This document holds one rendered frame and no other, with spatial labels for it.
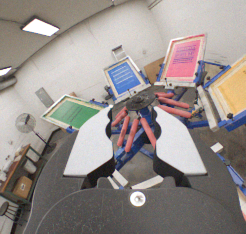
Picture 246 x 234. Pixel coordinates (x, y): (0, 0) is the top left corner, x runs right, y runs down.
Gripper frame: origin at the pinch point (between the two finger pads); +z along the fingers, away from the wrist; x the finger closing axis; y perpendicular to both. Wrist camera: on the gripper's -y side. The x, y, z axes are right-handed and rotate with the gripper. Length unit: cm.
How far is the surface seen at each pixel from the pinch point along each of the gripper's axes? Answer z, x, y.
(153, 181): 28, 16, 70
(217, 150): 34, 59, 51
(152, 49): 438, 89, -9
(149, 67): 432, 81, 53
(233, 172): 18, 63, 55
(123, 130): 75, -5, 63
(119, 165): 55, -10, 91
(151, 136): 58, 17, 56
